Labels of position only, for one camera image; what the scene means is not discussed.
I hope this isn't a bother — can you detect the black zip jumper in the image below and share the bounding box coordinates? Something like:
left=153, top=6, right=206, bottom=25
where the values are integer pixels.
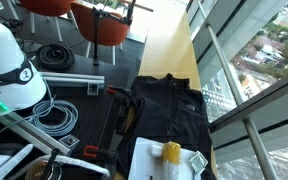
left=117, top=74, right=212, bottom=177

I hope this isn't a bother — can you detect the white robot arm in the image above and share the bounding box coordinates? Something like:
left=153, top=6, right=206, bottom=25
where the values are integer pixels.
left=0, top=23, right=46, bottom=116

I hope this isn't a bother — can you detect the red black clamp upper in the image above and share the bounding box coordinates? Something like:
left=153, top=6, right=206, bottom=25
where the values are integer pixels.
left=107, top=86, right=131, bottom=95

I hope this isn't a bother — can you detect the red black clamp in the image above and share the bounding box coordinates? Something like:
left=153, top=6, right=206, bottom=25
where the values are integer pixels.
left=83, top=145, right=116, bottom=158
left=107, top=86, right=131, bottom=95

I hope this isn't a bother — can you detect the orange chair right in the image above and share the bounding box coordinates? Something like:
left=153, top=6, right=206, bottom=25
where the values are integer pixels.
left=71, top=2, right=132, bottom=66

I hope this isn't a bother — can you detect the orange chair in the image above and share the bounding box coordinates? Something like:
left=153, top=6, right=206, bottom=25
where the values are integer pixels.
left=18, top=0, right=79, bottom=42
left=71, top=2, right=132, bottom=66

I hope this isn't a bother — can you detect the red black clamp lower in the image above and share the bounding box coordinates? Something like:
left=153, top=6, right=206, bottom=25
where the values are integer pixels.
left=83, top=145, right=116, bottom=158

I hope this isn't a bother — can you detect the small clear packet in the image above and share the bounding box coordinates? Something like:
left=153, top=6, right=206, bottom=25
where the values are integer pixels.
left=189, top=151, right=208, bottom=175

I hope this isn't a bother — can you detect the window handrail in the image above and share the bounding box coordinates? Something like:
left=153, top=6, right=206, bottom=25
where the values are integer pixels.
left=195, top=0, right=279, bottom=180

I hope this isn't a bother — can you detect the tape roll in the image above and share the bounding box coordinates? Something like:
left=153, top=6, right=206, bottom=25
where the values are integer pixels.
left=25, top=160, right=62, bottom=180

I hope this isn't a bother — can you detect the orange chair left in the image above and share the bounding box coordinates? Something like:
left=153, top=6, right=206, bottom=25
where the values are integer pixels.
left=18, top=0, right=79, bottom=42

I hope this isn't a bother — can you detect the aluminium rail upper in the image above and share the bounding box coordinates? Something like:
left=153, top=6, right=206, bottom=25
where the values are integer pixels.
left=40, top=72, right=105, bottom=96

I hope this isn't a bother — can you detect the aluminium rail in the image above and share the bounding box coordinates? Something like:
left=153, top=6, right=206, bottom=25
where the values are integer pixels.
left=0, top=112, right=80, bottom=156
left=40, top=72, right=105, bottom=96

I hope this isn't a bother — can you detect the black camera stand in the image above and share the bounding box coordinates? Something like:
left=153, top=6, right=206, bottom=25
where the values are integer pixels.
left=92, top=0, right=136, bottom=66

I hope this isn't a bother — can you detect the coiled grey cable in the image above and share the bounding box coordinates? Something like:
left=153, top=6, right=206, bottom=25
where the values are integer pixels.
left=29, top=99, right=79, bottom=137

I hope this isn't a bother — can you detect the coiled black cable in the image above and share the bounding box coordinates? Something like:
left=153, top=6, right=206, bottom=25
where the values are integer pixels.
left=35, top=42, right=76, bottom=71

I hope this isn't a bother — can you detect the aluminium rail lower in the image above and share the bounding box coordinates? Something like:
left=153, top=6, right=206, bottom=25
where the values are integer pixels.
left=0, top=112, right=80, bottom=156

